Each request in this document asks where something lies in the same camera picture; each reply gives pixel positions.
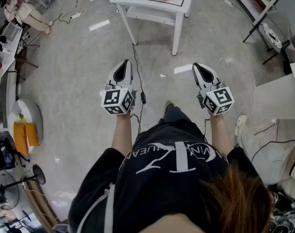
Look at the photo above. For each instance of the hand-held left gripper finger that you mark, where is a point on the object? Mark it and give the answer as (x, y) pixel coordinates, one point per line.
(129, 74)
(111, 76)

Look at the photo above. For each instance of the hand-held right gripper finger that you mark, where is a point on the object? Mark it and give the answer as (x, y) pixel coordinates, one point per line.
(197, 79)
(214, 76)

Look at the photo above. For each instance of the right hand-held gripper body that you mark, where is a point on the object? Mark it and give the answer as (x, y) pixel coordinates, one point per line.
(220, 98)

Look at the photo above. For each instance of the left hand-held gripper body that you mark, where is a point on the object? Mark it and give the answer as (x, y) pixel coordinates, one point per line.
(110, 98)

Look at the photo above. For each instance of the person's right forearm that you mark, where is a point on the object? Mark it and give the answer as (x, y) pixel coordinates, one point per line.
(220, 135)

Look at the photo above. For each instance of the person's left forearm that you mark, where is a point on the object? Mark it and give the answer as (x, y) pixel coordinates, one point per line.
(121, 132)

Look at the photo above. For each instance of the black power adapter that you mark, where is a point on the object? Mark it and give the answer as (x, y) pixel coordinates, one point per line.
(143, 98)

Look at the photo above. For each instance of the person's beige shoe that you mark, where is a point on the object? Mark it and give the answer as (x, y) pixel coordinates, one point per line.
(169, 104)

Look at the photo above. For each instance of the person's black trousers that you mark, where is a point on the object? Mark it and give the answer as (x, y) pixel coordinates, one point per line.
(174, 115)

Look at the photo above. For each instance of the plain white table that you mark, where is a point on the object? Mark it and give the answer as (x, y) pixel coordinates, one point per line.
(278, 98)

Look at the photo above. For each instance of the round speckled side table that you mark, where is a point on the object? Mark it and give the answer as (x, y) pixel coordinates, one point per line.
(271, 36)

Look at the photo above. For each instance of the white power strip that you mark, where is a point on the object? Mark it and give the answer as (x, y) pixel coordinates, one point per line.
(228, 3)
(76, 16)

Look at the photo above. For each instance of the white beanbag seat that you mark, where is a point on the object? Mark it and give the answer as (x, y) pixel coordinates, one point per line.
(33, 113)

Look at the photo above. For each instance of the orange cushion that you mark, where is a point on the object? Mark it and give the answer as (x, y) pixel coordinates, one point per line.
(21, 137)
(32, 135)

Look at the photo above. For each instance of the long white desk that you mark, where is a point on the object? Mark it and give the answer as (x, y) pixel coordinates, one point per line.
(10, 54)

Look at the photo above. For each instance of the black floor fan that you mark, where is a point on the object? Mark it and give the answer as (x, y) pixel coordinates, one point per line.
(39, 175)

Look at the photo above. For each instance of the person's black printed t-shirt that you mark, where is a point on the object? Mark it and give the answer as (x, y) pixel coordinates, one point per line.
(161, 190)

